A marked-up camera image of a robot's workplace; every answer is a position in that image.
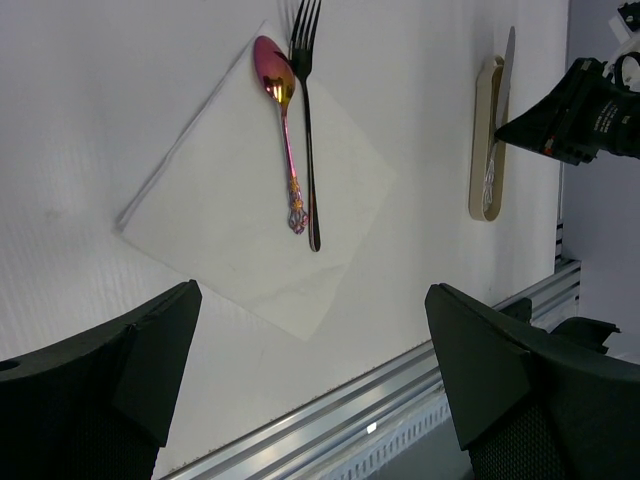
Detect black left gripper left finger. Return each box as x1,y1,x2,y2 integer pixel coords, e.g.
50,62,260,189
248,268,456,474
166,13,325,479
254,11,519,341
1,280,202,479

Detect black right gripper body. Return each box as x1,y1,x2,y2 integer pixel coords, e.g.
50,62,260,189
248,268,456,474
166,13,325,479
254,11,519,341
544,52,639,165

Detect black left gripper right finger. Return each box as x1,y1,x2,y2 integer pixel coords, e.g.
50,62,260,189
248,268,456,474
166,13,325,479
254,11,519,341
425,284,639,479

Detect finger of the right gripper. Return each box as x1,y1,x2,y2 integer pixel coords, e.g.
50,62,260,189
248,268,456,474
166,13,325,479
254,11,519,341
494,75,572,155

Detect silver table knife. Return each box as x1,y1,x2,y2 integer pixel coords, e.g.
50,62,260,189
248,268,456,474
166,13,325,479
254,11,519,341
483,26,516,213

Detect black fork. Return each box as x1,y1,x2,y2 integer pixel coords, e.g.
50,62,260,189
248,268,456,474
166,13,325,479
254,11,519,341
289,1,322,252

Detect iridescent pink spoon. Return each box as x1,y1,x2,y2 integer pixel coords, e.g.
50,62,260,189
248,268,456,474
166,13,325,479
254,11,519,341
253,35,308,234

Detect beige oval cutlery tray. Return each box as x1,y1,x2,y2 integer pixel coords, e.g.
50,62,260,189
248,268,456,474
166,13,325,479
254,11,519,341
468,55,506,222

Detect white slotted cable duct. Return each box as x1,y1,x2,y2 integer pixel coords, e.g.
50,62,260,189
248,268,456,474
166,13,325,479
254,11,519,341
310,394,451,480

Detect aluminium front rail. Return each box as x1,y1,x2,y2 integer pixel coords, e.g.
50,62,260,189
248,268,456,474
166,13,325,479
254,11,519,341
159,259,584,480

